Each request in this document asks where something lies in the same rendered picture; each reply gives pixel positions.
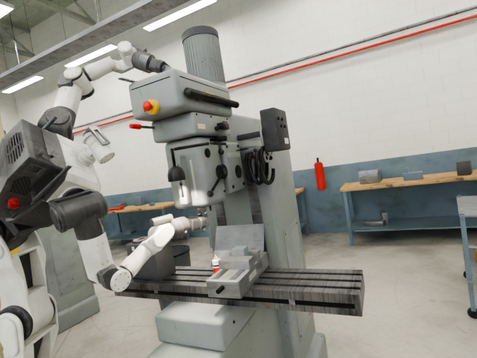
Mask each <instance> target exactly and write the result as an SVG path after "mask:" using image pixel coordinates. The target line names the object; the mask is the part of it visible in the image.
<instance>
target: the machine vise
mask: <svg viewBox="0 0 477 358"><path fill-rule="evenodd" d="M248 252H249V256H253V258H254V263H255V265H254V266H253V267H252V268H251V269H219V270H218V271H217V272H216V273H215V274H214V275H213V276H211V277H210V278H209V279H207V280H206V284H207V292H208V296H209V297H214V298H238V299H241V298H242V297H243V296H244V295H245V294H246V292H247V291H248V290H249V288H250V287H251V286H252V285H253V284H254V283H255V282H256V280H257V279H258V278H259V277H260V275H261V274H262V273H263V272H264V271H265V270H266V269H267V267H268V266H269V263H268V253H267V252H261V251H260V249H249V250H248ZM221 285H223V286H224V290H223V291H222V292H221V293H220V294H217V293H216V289H218V288H219V287H220V286H221Z"/></svg>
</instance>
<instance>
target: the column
mask: <svg viewBox="0 0 477 358"><path fill-rule="evenodd" d="M255 148H257V149H261V146H258V147H254V148H249V149H246V150H242V151H240V154H241V163H242V168H243V176H244V182H245V188H244V189H242V190H238V191H236V192H232V193H229V194H226V198H225V200H223V201H221V202H218V203H216V204H214V205H211V209H212V211H210V210H209V206H208V207H207V211H206V212H207V215H208V217H212V222H210V223H209V233H210V238H211V243H212V251H213V254H214V248H215V239H216V226H229V225H242V224H265V225H264V250H263V252H267V253H268V263H269V266H268V267H267V268H282V269H306V268H307V267H306V262H305V253H304V248H303V243H302V233H301V228H300V219H299V214H298V208H297V199H296V194H295V185H294V180H293V174H292V166H291V160H290V151H289V150H284V151H274V152H273V155H272V158H273V159H272V160H269V161H268V162H269V173H268V179H267V180H268V181H269V180H270V177H271V173H272V172H271V169H272V168H274V169H275V179H274V181H273V183H272V184H271V185H266V184H265V183H262V184H261V185H257V184H255V183H250V182H249V180H248V178H247V175H246V167H245V155H246V154H247V153H248V152H251V151H252V152H253V155H255V152H254V151H253V150H254V149H255ZM278 318H279V323H280V332H281V337H282V342H283V351H284V355H285V358H307V354H308V351H309V348H310V345H311V343H312V339H313V337H314V333H315V332H316V330H315V325H314V316H313V313H308V312H299V311H290V310H278Z"/></svg>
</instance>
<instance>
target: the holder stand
mask: <svg viewBox="0 0 477 358"><path fill-rule="evenodd" d="M146 239H148V237H141V238H137V239H134V240H133V242H131V243H129V244H126V250H127V254H128V256H129V255H131V254H132V253H133V251H134V250H135V249H136V248H137V247H138V246H139V245H140V244H141V243H142V242H143V241H145V240H146ZM175 272H176V270H175V262H174V257H173V252H172V245H171V241H169V242H168V243H167V244H166V245H165V246H164V247H163V249H162V250H161V251H158V252H157V253H156V254H154V255H152V256H151V257H150V258H149V259H148V260H147V262H145V263H144V265H143V266H142V268H141V270H140V271H139V272H138V273H137V274H136V275H135V276H134V277H133V278H138V279H144V280H150V281H161V280H163V279H164V278H167V277H168V276H170V275H172V274H174V273H175Z"/></svg>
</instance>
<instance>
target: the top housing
mask: <svg viewBox="0 0 477 358"><path fill-rule="evenodd" d="M186 87H189V88H192V89H194V90H199V91H202V92H206V93H209V94H213V95H216V96H219V97H223V98H226V99H230V96H229V89H228V88H227V87H224V86H221V85H218V84H216V83H213V82H210V81H208V80H204V79H202V78H200V77H196V76H194V75H191V74H188V73H186V72H183V71H180V70H177V69H175V68H173V69H170V70H166V71H165V72H161V73H158V74H157V75H153V76H150V77H147V78H145V79H142V80H139V81H137V82H133V83H131V84H130V85H129V86H128V89H129V94H130V98H131V106H132V110H133V117H134V119H136V120H139V121H158V120H161V119H166V118H169V117H172V116H177V115H180V114H184V113H188V112H199V113H203V114H211V115H216V116H226V117H231V115H232V110H231V107H225V106H224V105H221V104H215V103H212V102H207V101H204V100H200V99H199V100H196V99H195V98H191V97H186V96H185V95H184V89H185V88H186ZM149 99H154V100H156V101H158V104H159V111H158V113H157V114H148V113H147V112H144V109H143V103H144V102H145V101H148V100H149Z"/></svg>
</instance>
